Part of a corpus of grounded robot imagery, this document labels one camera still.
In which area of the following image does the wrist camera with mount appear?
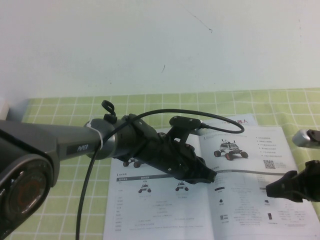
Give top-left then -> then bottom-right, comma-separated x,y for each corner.
169,115 -> 204,151
292,128 -> 320,148

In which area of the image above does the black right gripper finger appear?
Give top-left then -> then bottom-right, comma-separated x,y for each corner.
265,170 -> 300,199
268,183 -> 305,203

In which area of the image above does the white zip tie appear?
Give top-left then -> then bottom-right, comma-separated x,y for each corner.
86,121 -> 104,151

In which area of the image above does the green white checked tablecloth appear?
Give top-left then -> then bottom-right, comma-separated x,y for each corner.
0,88 -> 320,240

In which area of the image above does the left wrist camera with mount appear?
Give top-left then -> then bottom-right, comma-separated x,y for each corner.
169,115 -> 204,151

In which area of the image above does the black looped plug strap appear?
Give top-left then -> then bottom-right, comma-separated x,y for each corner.
101,99 -> 118,125

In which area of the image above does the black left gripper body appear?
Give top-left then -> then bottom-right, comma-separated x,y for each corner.
119,113 -> 206,184

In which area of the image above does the white product manual book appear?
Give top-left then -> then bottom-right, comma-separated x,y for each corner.
103,113 -> 318,240

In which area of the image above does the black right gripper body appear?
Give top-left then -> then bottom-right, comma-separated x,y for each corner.
296,160 -> 320,204

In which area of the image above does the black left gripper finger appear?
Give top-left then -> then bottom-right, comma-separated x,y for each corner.
197,156 -> 213,174
199,166 -> 218,185

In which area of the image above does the black camera cable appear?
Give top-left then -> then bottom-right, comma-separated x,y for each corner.
76,109 -> 245,240

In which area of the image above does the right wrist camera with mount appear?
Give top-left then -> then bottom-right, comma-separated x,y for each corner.
292,128 -> 320,148

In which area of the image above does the white box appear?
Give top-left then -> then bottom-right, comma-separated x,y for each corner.
0,98 -> 10,121

